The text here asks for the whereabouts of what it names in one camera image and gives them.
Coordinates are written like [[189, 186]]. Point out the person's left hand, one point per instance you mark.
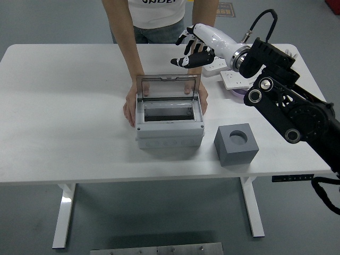
[[203, 101]]

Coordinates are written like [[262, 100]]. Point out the long white power strip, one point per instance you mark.
[[215, 69]]

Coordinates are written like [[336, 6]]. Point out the black table control panel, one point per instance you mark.
[[292, 178]]

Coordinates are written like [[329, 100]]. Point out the transparent hinged box lid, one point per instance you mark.
[[170, 77]]

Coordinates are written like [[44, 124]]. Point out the brown floor sign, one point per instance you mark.
[[227, 10]]

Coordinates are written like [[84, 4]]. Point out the white table leg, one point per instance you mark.
[[252, 210], [63, 215]]

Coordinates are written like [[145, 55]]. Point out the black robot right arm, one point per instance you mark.
[[292, 111]]

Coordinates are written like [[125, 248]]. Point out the purple white round object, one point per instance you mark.
[[239, 93]]

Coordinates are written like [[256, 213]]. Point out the grey plastic electrical box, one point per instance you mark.
[[170, 132]]

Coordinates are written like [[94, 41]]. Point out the person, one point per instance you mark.
[[156, 16]]

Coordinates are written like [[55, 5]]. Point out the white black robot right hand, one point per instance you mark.
[[215, 38]]

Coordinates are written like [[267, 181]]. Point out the person's right forearm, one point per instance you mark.
[[127, 40]]

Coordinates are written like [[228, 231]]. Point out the grey block with round hole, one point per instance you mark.
[[239, 154]]

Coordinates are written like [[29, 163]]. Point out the red object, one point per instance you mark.
[[333, 6]]

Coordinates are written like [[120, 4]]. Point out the person's right hand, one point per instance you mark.
[[130, 106]]

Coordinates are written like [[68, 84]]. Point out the person's left forearm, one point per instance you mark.
[[207, 13]]

